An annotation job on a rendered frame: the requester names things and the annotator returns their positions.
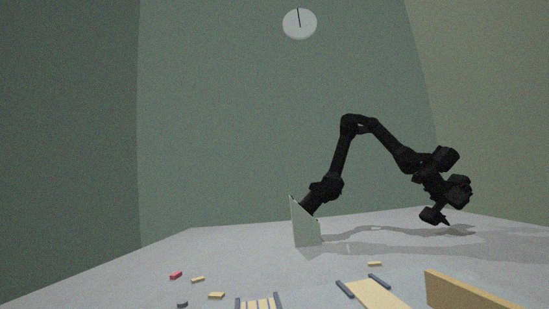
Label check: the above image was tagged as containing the small pink block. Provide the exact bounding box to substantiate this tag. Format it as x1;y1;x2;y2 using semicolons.
170;271;182;280

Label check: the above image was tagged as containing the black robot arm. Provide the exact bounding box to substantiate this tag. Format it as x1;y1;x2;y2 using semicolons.
298;113;473;217

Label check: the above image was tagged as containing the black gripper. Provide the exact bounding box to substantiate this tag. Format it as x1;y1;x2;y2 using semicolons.
419;174;471;226

